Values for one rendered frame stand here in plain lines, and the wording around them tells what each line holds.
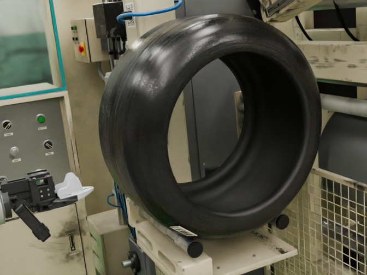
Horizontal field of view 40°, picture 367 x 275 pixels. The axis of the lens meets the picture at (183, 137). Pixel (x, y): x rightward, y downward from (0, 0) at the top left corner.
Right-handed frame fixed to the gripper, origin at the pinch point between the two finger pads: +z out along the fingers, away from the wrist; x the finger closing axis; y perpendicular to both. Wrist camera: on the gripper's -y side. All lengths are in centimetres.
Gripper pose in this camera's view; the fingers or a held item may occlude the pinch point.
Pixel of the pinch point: (88, 192)
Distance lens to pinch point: 126.9
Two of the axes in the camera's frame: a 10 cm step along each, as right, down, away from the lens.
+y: -1.0, -9.7, -2.4
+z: 8.9, -1.9, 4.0
